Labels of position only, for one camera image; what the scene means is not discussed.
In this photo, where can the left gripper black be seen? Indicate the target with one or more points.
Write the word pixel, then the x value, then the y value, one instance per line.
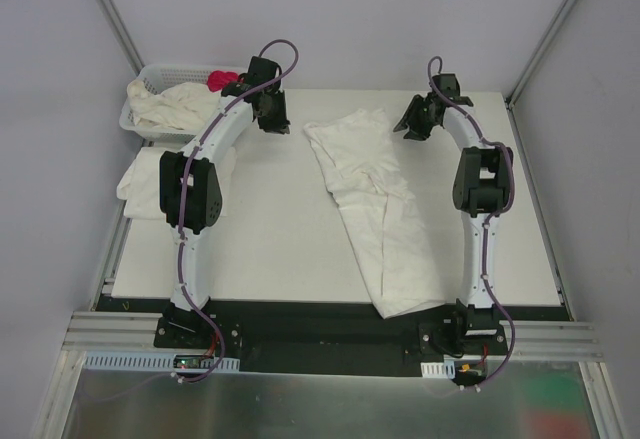
pixel 273 115

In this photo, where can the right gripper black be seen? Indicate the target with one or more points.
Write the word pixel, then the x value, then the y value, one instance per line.
pixel 420 117

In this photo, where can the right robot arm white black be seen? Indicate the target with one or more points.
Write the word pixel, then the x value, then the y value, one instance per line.
pixel 483 190

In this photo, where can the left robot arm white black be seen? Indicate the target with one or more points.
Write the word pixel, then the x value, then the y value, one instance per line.
pixel 191 198

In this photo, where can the folded white t shirt stack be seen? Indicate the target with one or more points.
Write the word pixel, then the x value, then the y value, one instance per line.
pixel 140 184

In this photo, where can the red garment in basket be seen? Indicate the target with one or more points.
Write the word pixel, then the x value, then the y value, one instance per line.
pixel 219 79

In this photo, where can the cream clothes in basket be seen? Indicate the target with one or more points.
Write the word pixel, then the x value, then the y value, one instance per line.
pixel 186 106

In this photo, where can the white plastic laundry basket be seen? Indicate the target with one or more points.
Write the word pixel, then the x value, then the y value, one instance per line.
pixel 159 77

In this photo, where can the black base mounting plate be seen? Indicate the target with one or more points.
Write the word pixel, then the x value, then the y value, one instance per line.
pixel 324 338

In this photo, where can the left aluminium frame post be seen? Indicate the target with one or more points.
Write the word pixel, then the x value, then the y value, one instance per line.
pixel 121 34

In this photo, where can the aluminium frame post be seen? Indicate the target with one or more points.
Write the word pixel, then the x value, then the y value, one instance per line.
pixel 555 26
pixel 121 34

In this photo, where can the right aluminium frame post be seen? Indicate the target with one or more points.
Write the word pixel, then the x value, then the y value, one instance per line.
pixel 555 26

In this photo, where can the aluminium rail front right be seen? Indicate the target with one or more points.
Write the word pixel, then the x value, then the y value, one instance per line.
pixel 556 341

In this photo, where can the aluminium rail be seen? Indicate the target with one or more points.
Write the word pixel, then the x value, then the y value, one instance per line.
pixel 556 341
pixel 111 331

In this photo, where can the right white cable duct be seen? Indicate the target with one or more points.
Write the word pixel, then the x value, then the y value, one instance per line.
pixel 438 370

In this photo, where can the white cable duct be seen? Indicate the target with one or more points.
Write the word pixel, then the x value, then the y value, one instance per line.
pixel 148 362
pixel 438 370

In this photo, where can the aluminium rail front left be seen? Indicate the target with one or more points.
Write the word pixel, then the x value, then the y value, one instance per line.
pixel 111 331

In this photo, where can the left white cable duct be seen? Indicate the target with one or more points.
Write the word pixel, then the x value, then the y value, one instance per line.
pixel 148 362

